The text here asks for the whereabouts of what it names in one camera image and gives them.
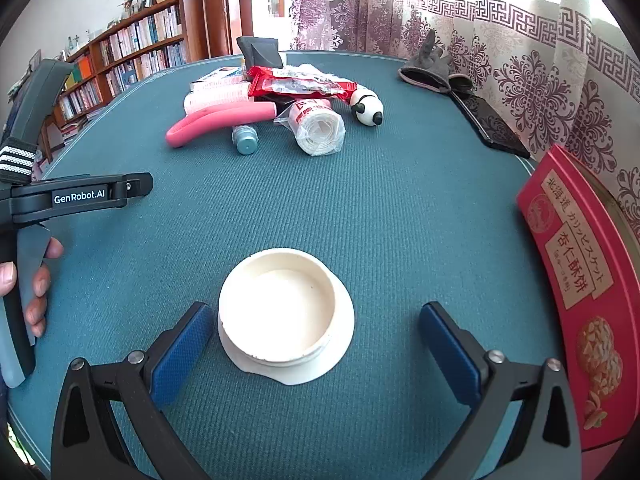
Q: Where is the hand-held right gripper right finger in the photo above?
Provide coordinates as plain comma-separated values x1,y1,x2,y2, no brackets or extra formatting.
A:
419,301,586,480

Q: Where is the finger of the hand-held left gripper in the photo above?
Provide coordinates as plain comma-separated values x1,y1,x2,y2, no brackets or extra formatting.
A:
112,172,154,207

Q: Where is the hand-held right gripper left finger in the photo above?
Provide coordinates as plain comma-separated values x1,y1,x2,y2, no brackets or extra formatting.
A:
50,301,216,480

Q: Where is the pink foam curler rod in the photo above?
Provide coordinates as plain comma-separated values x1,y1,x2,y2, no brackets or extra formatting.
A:
166,102,277,149

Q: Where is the white round cup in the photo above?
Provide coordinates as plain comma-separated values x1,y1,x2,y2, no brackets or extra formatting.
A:
216,247,356,387

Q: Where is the small teal bottle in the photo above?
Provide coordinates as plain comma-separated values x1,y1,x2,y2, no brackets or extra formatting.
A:
231,123,259,156

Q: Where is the blue and white medicine box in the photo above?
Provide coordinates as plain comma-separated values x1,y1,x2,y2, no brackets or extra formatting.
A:
189,66,246,87

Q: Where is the red biscuit tin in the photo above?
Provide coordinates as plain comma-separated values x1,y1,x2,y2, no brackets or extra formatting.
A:
516,144,640,453

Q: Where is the red snack packet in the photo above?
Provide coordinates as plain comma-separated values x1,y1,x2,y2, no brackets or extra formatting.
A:
247,66,357,103

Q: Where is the person's left hand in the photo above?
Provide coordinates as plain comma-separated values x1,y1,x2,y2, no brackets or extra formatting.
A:
0,236,65,338

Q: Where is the wooden bookshelf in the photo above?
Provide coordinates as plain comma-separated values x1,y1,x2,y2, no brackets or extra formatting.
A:
37,0,211,158

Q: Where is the black smartphone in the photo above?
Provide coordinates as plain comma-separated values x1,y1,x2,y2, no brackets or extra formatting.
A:
450,89,532,160

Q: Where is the panda toy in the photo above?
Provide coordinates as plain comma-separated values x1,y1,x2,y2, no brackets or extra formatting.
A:
348,87,385,127

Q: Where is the patterned lace curtain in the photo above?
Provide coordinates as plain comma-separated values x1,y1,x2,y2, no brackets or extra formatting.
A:
287,0,640,241

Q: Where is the striped wrist strap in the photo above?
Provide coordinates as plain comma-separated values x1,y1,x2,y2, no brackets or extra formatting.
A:
0,144,37,184

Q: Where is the wooden door frame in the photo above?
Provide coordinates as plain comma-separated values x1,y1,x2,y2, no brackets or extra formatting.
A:
205,0,256,58

